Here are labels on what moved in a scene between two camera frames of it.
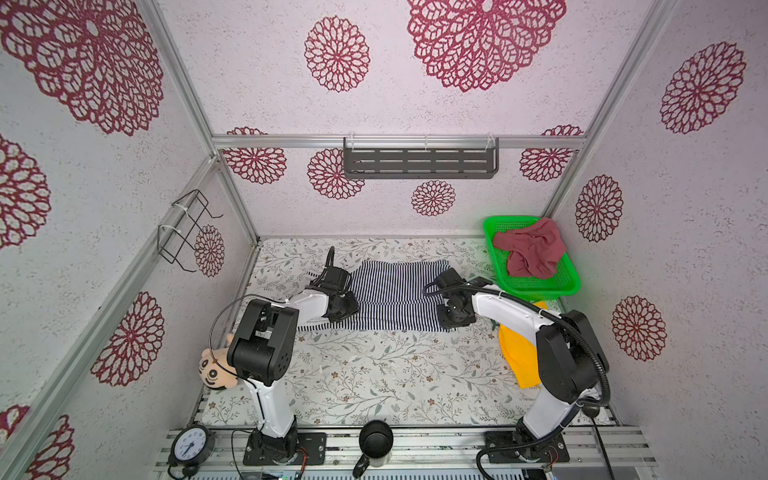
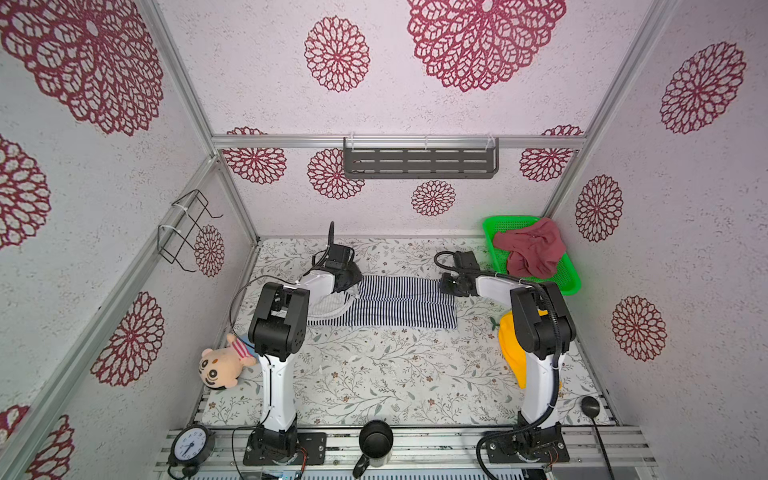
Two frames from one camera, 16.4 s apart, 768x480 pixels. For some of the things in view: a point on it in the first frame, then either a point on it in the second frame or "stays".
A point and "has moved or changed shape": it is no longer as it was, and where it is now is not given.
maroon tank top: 534,251 stays
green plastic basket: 563,281 stays
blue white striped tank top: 391,298 has moved or changed shape
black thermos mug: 376,444 stays
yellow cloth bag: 520,355 stays
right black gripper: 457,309 -> 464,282
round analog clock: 190,447 stays
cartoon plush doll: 215,370 stays
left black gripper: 354,307 -> 356,274
